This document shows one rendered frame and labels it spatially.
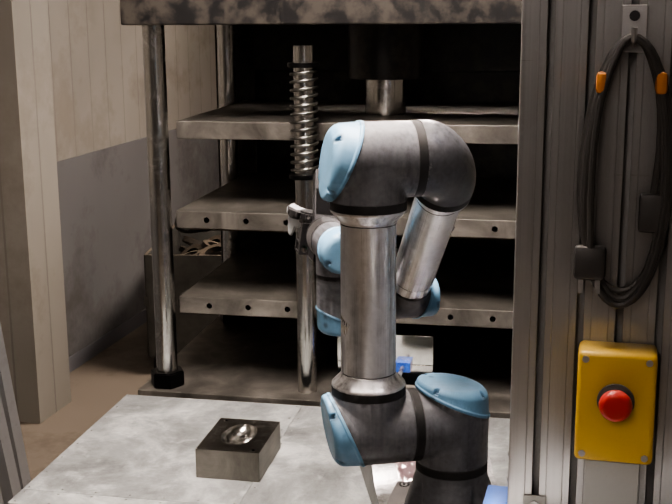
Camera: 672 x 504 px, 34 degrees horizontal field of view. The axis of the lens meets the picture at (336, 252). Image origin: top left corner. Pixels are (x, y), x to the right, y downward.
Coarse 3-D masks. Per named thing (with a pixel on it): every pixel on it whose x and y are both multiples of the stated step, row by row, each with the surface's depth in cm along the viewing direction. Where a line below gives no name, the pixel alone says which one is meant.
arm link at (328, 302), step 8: (320, 280) 194; (328, 280) 193; (336, 280) 192; (320, 288) 194; (328, 288) 193; (336, 288) 193; (320, 296) 194; (328, 296) 193; (336, 296) 193; (320, 304) 195; (328, 304) 194; (336, 304) 193; (320, 312) 195; (328, 312) 194; (336, 312) 194; (320, 320) 195; (328, 320) 194; (336, 320) 194; (320, 328) 196; (328, 328) 195; (336, 328) 194
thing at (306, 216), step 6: (300, 210) 212; (306, 210) 212; (300, 216) 210; (306, 216) 209; (324, 216) 204; (300, 222) 211; (306, 222) 210; (312, 222) 204; (300, 228) 211; (306, 228) 210; (300, 234) 210; (306, 234) 204; (300, 240) 210; (306, 240) 210; (300, 246) 210; (306, 246) 210; (300, 252) 210; (306, 252) 211; (312, 252) 206; (312, 258) 206
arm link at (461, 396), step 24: (432, 384) 173; (456, 384) 175; (480, 384) 177; (432, 408) 171; (456, 408) 170; (480, 408) 172; (432, 432) 171; (456, 432) 171; (480, 432) 173; (432, 456) 173; (456, 456) 172; (480, 456) 174
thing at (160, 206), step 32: (160, 32) 296; (224, 32) 361; (160, 64) 298; (224, 64) 363; (160, 96) 300; (224, 96) 366; (160, 128) 301; (160, 160) 303; (224, 160) 370; (160, 192) 305; (160, 224) 307; (160, 256) 309; (224, 256) 378; (160, 288) 311; (160, 320) 313; (224, 320) 381; (160, 352) 315; (160, 384) 316
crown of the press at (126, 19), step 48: (144, 0) 291; (192, 0) 288; (240, 0) 286; (288, 0) 284; (336, 0) 281; (384, 0) 279; (432, 0) 277; (480, 0) 274; (384, 48) 312; (384, 96) 320
